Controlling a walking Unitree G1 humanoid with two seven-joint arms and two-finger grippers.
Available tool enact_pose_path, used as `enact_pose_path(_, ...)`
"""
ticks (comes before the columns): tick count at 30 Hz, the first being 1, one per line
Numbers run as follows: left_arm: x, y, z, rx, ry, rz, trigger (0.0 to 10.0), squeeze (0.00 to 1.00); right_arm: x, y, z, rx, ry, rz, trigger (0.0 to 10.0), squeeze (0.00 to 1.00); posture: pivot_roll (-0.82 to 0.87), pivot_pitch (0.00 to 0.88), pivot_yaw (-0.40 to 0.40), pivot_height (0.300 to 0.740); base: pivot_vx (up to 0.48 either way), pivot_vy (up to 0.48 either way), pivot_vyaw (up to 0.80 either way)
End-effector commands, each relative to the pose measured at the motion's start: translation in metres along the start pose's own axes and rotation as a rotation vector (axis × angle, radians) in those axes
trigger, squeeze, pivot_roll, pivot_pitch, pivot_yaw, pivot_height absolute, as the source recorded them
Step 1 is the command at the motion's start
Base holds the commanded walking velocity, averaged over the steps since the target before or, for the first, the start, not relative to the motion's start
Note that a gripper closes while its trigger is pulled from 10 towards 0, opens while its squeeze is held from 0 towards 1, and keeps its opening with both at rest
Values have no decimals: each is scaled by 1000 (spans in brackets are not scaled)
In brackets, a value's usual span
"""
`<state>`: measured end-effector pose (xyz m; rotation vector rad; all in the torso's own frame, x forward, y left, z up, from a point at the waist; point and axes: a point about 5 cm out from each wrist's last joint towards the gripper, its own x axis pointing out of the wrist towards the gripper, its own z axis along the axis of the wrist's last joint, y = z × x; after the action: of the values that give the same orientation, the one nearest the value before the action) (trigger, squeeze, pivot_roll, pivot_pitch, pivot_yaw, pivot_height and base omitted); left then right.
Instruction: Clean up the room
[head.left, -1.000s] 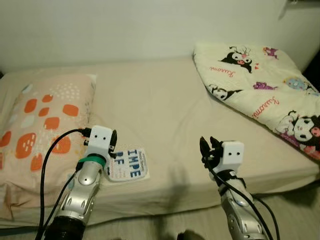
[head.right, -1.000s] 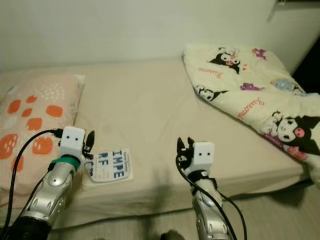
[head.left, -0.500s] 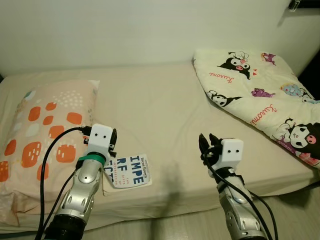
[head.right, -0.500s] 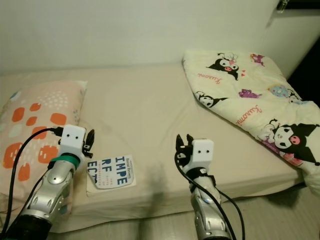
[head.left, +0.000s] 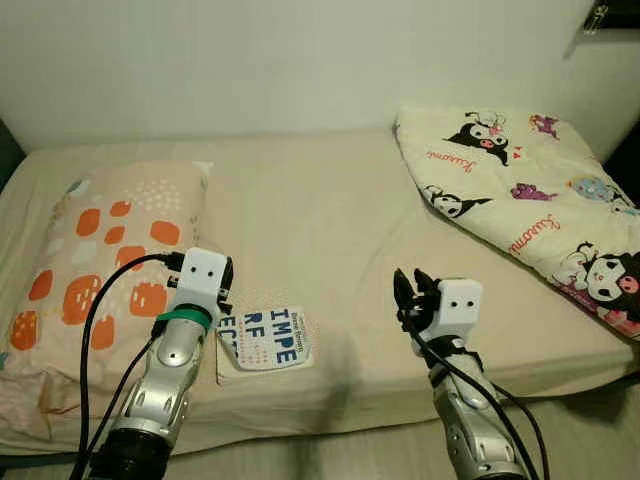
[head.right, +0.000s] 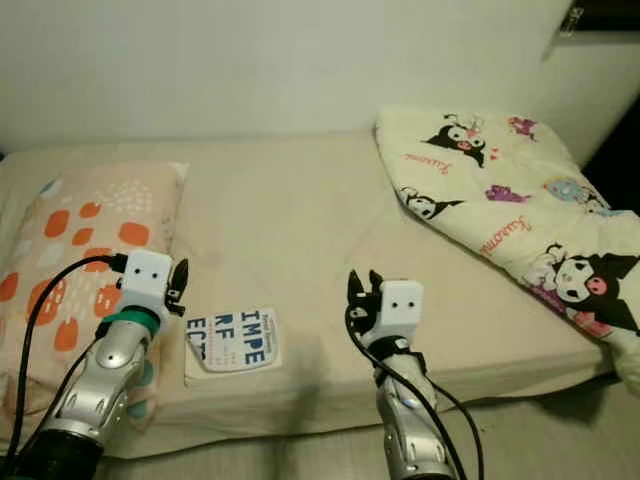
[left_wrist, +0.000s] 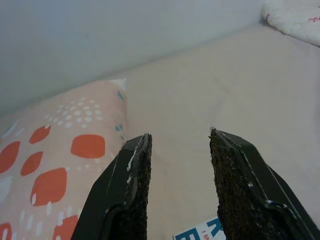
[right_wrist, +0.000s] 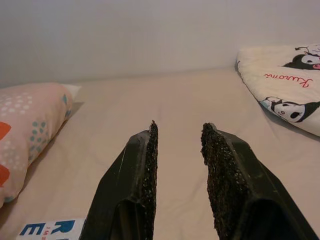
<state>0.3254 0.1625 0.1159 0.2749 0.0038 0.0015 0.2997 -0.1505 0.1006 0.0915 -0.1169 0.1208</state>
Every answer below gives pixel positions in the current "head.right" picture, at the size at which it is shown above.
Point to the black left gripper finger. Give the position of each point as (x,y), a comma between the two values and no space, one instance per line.
(178,285)

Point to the white book with blue letters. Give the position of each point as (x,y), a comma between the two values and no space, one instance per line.
(240,340)

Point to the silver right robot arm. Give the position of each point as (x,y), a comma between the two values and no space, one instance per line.
(410,430)

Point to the bed with beige sheet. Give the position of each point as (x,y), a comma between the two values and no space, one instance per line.
(310,220)

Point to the pink pillow with orange patches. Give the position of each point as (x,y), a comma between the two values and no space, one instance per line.
(80,240)

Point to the cream quilt with cartoon print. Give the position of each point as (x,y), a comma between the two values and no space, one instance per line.
(490,200)

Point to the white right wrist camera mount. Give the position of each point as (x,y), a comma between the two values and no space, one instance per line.
(402,305)

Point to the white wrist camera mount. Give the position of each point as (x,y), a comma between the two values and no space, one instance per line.
(145,275)
(402,305)

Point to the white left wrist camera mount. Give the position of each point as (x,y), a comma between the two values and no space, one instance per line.
(145,275)

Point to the small metal wall bracket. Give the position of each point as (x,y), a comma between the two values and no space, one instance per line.
(571,22)

